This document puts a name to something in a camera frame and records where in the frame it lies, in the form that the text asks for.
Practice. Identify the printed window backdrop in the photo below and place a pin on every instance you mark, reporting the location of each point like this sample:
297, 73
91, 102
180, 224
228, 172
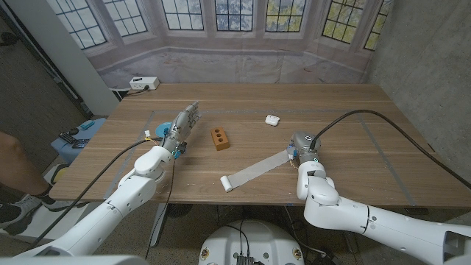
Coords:
235, 62

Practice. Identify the blue stool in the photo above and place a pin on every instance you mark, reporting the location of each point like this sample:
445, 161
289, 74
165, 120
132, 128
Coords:
79, 145

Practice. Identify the white bandage strip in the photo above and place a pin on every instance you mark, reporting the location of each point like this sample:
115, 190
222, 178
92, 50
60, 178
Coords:
254, 170

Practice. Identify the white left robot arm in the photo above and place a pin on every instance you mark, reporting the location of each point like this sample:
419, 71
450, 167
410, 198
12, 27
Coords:
129, 195

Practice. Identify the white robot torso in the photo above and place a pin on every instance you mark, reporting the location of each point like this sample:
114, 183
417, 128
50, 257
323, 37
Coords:
254, 239

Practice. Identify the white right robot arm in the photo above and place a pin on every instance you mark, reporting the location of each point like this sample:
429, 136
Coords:
331, 206

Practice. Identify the small teal box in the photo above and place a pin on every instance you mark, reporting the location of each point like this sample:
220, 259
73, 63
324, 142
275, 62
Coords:
88, 124

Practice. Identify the black computer mouse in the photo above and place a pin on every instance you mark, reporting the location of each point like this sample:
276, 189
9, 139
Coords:
73, 131

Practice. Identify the black round floor fan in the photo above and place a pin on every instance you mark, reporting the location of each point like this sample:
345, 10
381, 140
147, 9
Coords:
179, 210

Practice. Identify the blue round disc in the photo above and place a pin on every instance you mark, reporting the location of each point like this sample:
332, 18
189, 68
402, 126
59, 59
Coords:
161, 129

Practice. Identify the orange block with three holes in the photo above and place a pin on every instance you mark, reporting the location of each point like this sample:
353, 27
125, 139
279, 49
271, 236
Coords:
220, 139

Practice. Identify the white power strip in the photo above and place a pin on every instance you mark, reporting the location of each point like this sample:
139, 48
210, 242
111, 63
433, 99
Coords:
143, 83

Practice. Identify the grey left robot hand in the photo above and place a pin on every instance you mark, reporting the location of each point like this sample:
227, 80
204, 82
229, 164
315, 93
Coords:
182, 125

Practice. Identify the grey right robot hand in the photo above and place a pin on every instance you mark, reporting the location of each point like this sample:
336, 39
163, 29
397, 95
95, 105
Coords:
305, 145

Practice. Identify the black remote control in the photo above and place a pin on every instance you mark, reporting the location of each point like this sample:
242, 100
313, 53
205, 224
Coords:
67, 138

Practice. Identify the white AirPods case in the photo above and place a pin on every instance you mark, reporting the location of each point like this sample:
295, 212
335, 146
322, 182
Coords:
272, 120

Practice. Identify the grey and black sneaker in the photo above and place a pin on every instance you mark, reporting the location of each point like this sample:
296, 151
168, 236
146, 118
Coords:
62, 205
16, 217

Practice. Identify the yellow and black object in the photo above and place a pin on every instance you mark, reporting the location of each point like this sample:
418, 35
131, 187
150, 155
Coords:
59, 174

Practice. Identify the person's bare leg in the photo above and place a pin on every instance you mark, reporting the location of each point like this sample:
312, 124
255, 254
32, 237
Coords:
18, 165

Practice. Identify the white table leg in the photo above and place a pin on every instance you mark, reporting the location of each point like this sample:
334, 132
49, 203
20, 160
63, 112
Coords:
158, 228

